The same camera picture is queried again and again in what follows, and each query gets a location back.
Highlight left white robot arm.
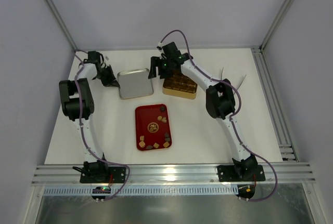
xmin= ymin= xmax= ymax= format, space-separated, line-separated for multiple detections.
xmin=59 ymin=50 xmax=123 ymax=183

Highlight tan square chocolate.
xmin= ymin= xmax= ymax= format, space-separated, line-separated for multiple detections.
xmin=139 ymin=141 xmax=145 ymax=148

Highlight gold chocolate tin box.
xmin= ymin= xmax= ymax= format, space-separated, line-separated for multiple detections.
xmin=162 ymin=71 xmax=198 ymax=100

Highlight silver metal tongs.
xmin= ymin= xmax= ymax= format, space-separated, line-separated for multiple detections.
xmin=220 ymin=67 xmax=247 ymax=90

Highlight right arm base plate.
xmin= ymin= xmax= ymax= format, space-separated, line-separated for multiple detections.
xmin=217 ymin=165 xmax=266 ymax=182

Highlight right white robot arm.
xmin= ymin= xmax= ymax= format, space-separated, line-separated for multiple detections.
xmin=148 ymin=42 xmax=258 ymax=181

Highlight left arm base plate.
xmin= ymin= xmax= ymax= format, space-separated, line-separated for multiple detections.
xmin=80 ymin=166 xmax=126 ymax=183

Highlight aluminium mounting rail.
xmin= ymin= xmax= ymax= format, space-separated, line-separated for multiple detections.
xmin=31 ymin=162 xmax=315 ymax=196

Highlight silver tin lid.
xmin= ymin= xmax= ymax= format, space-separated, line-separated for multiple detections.
xmin=117 ymin=68 xmax=154 ymax=99

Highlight red rectangular tray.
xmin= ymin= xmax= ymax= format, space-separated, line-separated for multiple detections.
xmin=135 ymin=104 xmax=172 ymax=151

